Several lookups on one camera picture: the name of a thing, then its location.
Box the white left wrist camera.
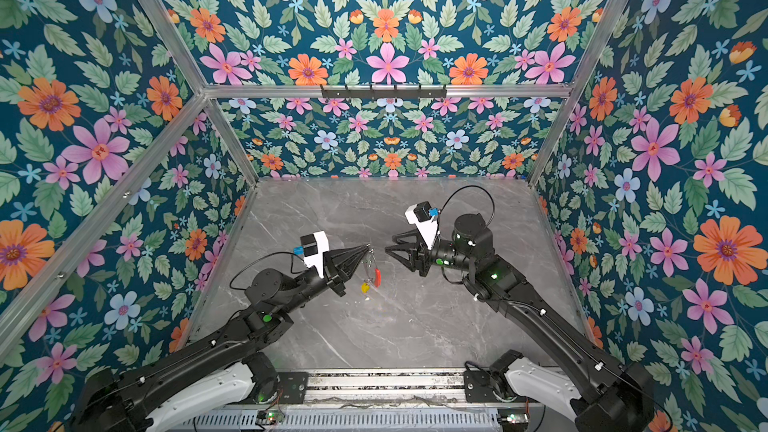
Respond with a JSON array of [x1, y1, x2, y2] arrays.
[[293, 231, 330, 278]]

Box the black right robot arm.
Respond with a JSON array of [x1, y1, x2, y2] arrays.
[[385, 202, 655, 431]]

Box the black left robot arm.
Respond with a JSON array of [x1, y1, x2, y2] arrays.
[[64, 244, 371, 431]]

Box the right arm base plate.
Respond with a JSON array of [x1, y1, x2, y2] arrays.
[[463, 369, 538, 404]]

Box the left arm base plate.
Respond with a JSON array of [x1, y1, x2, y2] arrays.
[[223, 371, 310, 406]]

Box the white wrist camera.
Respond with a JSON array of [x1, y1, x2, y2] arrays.
[[405, 201, 439, 250], [293, 231, 330, 278]]

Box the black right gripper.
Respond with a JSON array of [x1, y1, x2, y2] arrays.
[[386, 229, 478, 280]]

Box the aluminium frame bars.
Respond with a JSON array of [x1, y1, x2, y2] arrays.
[[1, 0, 616, 372]]

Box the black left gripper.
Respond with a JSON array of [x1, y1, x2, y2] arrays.
[[278, 242, 367, 316]]

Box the silver keyring with red grip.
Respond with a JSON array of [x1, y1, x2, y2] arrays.
[[362, 246, 382, 289]]

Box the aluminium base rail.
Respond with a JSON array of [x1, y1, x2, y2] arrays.
[[134, 367, 631, 409]]

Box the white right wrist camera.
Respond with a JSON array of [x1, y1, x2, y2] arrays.
[[405, 201, 439, 250]]

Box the white vented cable duct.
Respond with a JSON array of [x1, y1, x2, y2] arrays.
[[171, 408, 502, 431]]

